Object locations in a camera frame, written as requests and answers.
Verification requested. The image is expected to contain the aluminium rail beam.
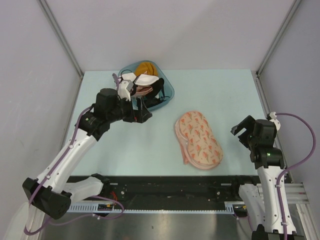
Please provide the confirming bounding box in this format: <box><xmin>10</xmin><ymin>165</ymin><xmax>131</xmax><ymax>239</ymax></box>
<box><xmin>284</xmin><ymin>183</ymin><xmax>309</xmax><ymax>205</ymax></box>

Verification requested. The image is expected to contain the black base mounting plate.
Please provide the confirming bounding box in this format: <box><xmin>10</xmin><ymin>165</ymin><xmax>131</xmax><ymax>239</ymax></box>
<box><xmin>99</xmin><ymin>175</ymin><xmax>260</xmax><ymax>207</ymax></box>

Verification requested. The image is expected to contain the teal plastic basin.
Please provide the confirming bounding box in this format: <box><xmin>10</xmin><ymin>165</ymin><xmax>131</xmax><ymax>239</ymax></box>
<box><xmin>114</xmin><ymin>60</ymin><xmax>175</xmax><ymax>112</ymax></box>

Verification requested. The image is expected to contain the left aluminium frame post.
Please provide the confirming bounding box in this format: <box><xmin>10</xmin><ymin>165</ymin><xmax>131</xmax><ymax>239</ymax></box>
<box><xmin>37</xmin><ymin>0</ymin><xmax>84</xmax><ymax>80</ymax></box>

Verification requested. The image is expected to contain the floral mesh laundry bag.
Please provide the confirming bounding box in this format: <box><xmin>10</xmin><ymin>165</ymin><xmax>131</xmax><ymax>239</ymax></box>
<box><xmin>174</xmin><ymin>111</ymin><xmax>224</xmax><ymax>170</ymax></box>

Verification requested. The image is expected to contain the grey slotted cable duct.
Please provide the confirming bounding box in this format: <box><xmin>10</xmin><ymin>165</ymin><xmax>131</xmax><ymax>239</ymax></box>
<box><xmin>67</xmin><ymin>201</ymin><xmax>247</xmax><ymax>215</ymax></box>

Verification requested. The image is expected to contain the purple cable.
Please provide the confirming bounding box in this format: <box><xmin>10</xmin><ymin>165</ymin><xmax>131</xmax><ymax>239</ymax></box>
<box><xmin>24</xmin><ymin>72</ymin><xmax>126</xmax><ymax>237</ymax></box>
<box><xmin>247</xmin><ymin>112</ymin><xmax>317</xmax><ymax>236</ymax></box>

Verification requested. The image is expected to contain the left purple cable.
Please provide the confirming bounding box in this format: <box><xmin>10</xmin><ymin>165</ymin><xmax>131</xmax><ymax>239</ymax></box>
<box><xmin>24</xmin><ymin>72</ymin><xmax>126</xmax><ymax>237</ymax></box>

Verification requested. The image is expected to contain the mustard yellow garment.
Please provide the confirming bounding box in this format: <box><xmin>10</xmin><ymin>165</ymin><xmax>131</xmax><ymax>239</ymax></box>
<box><xmin>134</xmin><ymin>61</ymin><xmax>158</xmax><ymax>76</ymax></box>

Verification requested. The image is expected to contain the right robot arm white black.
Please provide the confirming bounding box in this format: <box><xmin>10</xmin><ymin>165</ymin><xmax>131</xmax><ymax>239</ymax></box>
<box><xmin>230</xmin><ymin>113</ymin><xmax>304</xmax><ymax>240</ymax></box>

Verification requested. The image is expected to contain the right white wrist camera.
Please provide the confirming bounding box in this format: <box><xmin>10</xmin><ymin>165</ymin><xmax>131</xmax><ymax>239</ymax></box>
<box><xmin>266</xmin><ymin>111</ymin><xmax>281</xmax><ymax>131</ymax></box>

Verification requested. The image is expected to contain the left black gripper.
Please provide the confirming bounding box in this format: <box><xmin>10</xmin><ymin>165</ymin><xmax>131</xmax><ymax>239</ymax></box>
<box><xmin>107</xmin><ymin>94</ymin><xmax>152</xmax><ymax>123</ymax></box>

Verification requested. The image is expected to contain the pink bra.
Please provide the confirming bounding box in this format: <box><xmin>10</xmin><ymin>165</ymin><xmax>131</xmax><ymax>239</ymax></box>
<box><xmin>133</xmin><ymin>85</ymin><xmax>153</xmax><ymax>98</ymax></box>

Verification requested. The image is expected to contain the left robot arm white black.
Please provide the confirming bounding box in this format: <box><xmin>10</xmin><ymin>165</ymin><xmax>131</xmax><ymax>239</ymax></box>
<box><xmin>22</xmin><ymin>88</ymin><xmax>152</xmax><ymax>220</ymax></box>

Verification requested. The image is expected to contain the aluminium frame post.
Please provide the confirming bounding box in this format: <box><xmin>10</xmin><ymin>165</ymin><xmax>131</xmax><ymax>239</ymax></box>
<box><xmin>37</xmin><ymin>0</ymin><xmax>84</xmax><ymax>80</ymax></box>
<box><xmin>255</xmin><ymin>0</ymin><xmax>303</xmax><ymax>78</ymax></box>

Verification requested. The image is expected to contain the black bra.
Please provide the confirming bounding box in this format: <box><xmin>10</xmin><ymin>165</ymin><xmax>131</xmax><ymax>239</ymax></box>
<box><xmin>143</xmin><ymin>78</ymin><xmax>171</xmax><ymax>110</ymax></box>

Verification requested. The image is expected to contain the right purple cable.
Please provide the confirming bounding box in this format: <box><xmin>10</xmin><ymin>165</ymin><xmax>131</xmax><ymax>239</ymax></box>
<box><xmin>247</xmin><ymin>112</ymin><xmax>317</xmax><ymax>236</ymax></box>

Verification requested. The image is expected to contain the right aluminium frame post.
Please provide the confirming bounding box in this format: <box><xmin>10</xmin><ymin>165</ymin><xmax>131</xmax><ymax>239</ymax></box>
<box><xmin>255</xmin><ymin>0</ymin><xmax>303</xmax><ymax>78</ymax></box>

